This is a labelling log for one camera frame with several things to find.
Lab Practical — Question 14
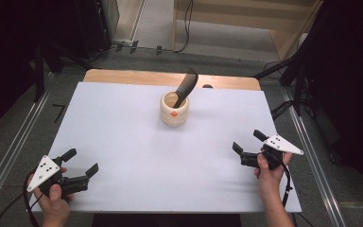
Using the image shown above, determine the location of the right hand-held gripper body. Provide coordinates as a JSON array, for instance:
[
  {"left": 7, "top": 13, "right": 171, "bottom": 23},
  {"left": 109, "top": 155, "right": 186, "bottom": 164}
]
[{"left": 240, "top": 133, "right": 305, "bottom": 171}]

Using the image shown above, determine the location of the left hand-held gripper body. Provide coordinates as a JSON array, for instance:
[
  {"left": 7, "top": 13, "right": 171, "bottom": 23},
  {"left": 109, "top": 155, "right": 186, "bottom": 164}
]
[{"left": 26, "top": 154, "right": 90, "bottom": 201}]

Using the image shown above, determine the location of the cream ribbed cup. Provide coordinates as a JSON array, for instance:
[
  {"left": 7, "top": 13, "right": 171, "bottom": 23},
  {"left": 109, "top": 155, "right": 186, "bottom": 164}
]
[{"left": 159, "top": 90, "right": 190, "bottom": 128}]

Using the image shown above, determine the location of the person's right hand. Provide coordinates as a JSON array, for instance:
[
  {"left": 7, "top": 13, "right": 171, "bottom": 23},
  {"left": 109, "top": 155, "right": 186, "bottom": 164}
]
[{"left": 252, "top": 148, "right": 294, "bottom": 192}]

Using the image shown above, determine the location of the person's left hand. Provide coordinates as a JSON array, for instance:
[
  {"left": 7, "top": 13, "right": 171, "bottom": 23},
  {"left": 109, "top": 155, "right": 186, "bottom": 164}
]
[{"left": 27, "top": 166, "right": 76, "bottom": 223}]

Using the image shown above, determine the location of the black metal stand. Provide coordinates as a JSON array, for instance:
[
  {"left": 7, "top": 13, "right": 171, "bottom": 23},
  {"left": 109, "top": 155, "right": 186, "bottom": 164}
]
[
  {"left": 31, "top": 37, "right": 94, "bottom": 103},
  {"left": 252, "top": 46, "right": 308, "bottom": 117}
]

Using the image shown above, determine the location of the white board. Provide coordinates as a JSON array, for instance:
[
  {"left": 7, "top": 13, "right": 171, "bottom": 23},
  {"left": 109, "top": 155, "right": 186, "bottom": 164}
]
[{"left": 27, "top": 81, "right": 303, "bottom": 214}]

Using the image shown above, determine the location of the light wooden shelf unit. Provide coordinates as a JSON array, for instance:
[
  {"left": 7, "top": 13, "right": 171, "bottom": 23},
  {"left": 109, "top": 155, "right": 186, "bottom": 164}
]
[{"left": 172, "top": 0, "right": 325, "bottom": 61}]

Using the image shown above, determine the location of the dark cabinet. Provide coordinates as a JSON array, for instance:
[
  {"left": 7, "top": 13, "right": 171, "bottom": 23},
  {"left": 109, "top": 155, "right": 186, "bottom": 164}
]
[{"left": 74, "top": 0, "right": 113, "bottom": 61}]

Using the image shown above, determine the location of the aluminium floor rail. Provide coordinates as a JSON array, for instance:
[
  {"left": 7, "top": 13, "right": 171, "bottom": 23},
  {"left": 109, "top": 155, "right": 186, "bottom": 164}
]
[
  {"left": 280, "top": 87, "right": 348, "bottom": 227},
  {"left": 0, "top": 74, "right": 55, "bottom": 218}
]

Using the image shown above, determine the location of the black floor cable bundle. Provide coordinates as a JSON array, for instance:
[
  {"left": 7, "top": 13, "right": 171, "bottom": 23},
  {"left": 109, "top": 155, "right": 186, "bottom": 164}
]
[{"left": 269, "top": 99, "right": 296, "bottom": 121}]

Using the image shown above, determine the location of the left hand-held gripper cable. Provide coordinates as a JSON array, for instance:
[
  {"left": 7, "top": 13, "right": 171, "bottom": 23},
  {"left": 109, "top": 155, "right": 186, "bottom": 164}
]
[{"left": 0, "top": 168, "right": 45, "bottom": 227}]

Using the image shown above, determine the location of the hand-held gripper cable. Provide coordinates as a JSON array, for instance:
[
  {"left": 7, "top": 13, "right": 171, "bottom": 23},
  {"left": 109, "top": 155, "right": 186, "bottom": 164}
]
[
  {"left": 280, "top": 162, "right": 313, "bottom": 227},
  {"left": 0, "top": 168, "right": 45, "bottom": 227}
]

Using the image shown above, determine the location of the right hand-held gripper cable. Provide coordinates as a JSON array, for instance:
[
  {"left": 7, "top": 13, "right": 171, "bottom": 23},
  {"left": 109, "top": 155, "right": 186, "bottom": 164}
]
[{"left": 280, "top": 162, "right": 313, "bottom": 227}]

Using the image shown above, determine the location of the black hanging cable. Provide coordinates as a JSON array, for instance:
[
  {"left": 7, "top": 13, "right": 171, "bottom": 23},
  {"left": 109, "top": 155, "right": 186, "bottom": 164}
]
[{"left": 173, "top": 0, "right": 195, "bottom": 54}]

